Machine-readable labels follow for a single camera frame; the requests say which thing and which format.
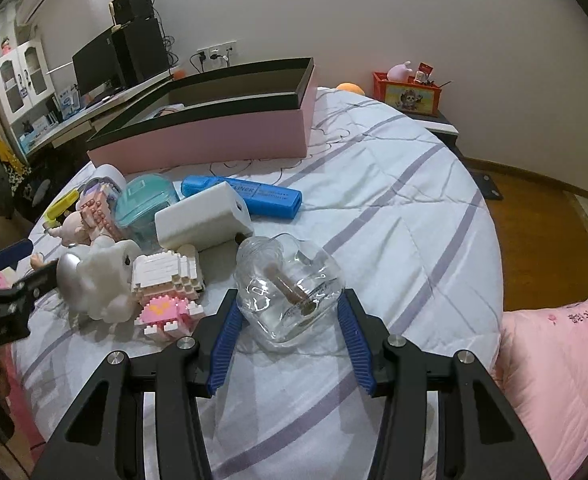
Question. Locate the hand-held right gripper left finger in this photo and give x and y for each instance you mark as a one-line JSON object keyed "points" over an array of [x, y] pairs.
{"points": [[223, 350]]}

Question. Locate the blue highlighter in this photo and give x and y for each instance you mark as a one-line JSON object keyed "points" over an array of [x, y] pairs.
{"points": [[254, 192]]}

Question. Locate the orange plush toy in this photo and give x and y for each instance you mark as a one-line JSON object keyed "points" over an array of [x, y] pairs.
{"points": [[351, 88]]}

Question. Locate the silver rounded toy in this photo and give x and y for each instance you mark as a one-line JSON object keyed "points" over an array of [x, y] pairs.
{"points": [[69, 280]]}

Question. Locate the clear glass jar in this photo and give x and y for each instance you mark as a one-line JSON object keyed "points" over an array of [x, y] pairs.
{"points": [[294, 262]]}

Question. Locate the white rectangular case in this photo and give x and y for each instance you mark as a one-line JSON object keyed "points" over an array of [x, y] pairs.
{"points": [[198, 215]]}

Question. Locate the white desk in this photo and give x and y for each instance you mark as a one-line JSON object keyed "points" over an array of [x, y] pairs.
{"points": [[73, 120]]}

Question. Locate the black computer monitor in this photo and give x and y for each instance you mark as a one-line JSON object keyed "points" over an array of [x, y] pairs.
{"points": [[96, 62]]}

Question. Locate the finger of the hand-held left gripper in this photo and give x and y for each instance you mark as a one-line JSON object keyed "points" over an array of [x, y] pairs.
{"points": [[16, 251], [36, 282]]}

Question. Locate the teal plastic container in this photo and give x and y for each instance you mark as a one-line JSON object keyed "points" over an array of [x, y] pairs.
{"points": [[141, 205]]}

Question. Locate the red storage box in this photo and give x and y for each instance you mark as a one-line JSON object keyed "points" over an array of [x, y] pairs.
{"points": [[409, 97]]}

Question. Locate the pink white block figure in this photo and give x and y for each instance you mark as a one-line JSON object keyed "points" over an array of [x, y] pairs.
{"points": [[166, 270]]}

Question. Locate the black bed bracket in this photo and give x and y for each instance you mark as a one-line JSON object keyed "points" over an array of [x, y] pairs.
{"points": [[489, 186]]}

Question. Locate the yellow highlighter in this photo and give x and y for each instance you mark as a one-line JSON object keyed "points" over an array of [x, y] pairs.
{"points": [[61, 206]]}

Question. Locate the chair with dark clothes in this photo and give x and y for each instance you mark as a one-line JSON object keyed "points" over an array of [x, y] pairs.
{"points": [[8, 175]]}

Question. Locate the brown tray box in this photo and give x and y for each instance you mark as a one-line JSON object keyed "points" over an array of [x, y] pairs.
{"points": [[213, 132]]}

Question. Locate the pink doll figurine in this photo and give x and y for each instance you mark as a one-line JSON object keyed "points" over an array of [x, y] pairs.
{"points": [[71, 230]]}

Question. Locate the white glass-door cabinet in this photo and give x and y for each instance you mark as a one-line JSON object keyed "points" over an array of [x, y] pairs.
{"points": [[21, 80]]}

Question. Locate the pink toy figure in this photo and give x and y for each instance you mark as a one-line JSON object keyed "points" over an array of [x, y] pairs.
{"points": [[401, 71]]}

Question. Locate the white rounded figurine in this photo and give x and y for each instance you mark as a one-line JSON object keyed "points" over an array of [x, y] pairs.
{"points": [[106, 280]]}

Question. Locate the pink pillow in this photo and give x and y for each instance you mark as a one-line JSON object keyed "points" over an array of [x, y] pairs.
{"points": [[559, 375]]}

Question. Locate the black computer tower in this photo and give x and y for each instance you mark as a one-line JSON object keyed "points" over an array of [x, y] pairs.
{"points": [[141, 50]]}

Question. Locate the white nightstand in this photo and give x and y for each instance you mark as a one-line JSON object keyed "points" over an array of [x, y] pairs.
{"points": [[436, 122]]}

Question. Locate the white wall socket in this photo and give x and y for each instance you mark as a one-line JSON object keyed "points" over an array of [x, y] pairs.
{"points": [[216, 51]]}

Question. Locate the pink studded block toy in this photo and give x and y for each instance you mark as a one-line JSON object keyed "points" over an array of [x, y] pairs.
{"points": [[98, 210]]}

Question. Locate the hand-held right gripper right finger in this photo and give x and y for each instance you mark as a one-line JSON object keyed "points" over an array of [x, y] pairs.
{"points": [[356, 345]]}

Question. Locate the black boxes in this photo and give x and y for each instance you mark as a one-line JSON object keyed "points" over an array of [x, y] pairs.
{"points": [[133, 5]]}

